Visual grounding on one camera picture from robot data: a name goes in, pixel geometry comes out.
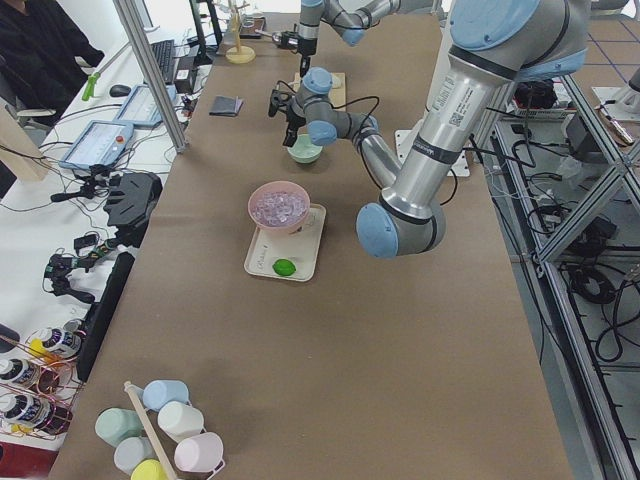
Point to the person in black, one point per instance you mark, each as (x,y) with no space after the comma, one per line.
(41,45)

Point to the pink plastic cup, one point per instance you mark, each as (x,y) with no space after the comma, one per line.
(200,453)

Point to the teach pendant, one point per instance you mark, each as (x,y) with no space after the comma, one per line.
(139,109)
(100,144)

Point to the beige rabbit tray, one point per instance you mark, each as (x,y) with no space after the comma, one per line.
(301,247)

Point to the near teach pendant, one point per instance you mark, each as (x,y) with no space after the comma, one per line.
(100,144)

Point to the green plastic cup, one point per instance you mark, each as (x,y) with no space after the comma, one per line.
(115,425)

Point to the aluminium frame post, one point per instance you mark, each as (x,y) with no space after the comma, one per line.
(133,27)

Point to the wooden mug tree stand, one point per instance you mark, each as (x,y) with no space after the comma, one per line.
(234,51)

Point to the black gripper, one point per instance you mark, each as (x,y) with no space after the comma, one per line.
(305,46)
(293,118)

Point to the blue plastic cup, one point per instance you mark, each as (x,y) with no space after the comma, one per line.
(157,393)

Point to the grey folded cloth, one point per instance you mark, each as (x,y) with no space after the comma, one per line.
(226,106)

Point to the white plastic cup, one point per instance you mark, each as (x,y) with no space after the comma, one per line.
(180,421)

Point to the far teach pendant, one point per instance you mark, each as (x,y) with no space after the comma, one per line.
(139,109)

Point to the metal scoop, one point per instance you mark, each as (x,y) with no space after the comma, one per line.
(278,37)

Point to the bamboo cutting board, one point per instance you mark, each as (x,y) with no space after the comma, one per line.
(340,90)

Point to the green lime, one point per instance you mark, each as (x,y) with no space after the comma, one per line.
(284,267)

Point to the black computer mouse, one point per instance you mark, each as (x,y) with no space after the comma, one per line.
(119,90)

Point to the pink bowl of ice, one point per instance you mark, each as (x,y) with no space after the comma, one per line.
(279,207)

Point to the black keyboard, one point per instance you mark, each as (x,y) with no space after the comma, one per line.
(163,52)

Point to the mint green bowl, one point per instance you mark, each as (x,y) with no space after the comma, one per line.
(303,151)

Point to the copper wire bottle rack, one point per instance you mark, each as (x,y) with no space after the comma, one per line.
(39,382)

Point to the black bar on table edge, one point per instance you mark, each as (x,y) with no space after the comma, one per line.
(100,315)

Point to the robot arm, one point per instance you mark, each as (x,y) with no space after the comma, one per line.
(350,26)
(494,43)

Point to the grey plastic cup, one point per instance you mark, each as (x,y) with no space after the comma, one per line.
(131,452)

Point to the yellow plastic cup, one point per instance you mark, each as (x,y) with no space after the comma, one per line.
(149,469)

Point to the black device stand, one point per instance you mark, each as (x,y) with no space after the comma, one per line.
(131,200)

